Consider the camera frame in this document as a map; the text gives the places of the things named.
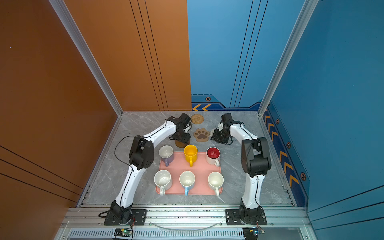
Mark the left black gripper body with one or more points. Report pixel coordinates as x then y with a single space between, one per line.
184 137

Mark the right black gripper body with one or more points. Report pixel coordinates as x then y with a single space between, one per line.
220 136

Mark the woven rattan round coaster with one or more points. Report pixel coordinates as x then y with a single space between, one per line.
197 119

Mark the cork paw print coaster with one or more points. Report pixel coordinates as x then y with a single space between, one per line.
201 135

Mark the matte brown wooden coaster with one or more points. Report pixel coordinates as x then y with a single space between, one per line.
180 144

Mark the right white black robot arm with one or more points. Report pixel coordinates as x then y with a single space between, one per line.
255 161

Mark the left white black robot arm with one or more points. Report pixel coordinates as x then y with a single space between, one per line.
141 157

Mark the white mug red inside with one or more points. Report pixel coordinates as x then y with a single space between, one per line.
213 156

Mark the yellow mug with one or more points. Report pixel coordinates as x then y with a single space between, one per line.
191 154

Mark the purple mug white inside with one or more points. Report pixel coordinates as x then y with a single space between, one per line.
166 154

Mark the pink rectangular tray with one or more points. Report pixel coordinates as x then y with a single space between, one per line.
200 179

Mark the white mug front right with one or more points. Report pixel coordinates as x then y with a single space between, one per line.
216 181

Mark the white mug front left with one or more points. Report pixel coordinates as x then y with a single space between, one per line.
163 181

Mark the right circuit board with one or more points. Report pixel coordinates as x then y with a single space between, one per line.
252 233

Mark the left green circuit board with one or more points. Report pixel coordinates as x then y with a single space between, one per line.
125 234

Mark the white mug blue handle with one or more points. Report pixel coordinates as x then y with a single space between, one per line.
187 180

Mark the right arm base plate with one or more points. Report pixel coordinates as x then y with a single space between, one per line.
248 217

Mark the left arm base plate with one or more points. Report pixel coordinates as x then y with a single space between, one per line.
135 217

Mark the right aluminium corner post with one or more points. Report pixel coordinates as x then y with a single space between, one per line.
295 36

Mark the aluminium corner post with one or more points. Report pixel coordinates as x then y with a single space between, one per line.
295 36
76 36

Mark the left aluminium corner post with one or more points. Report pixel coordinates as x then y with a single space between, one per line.
76 36

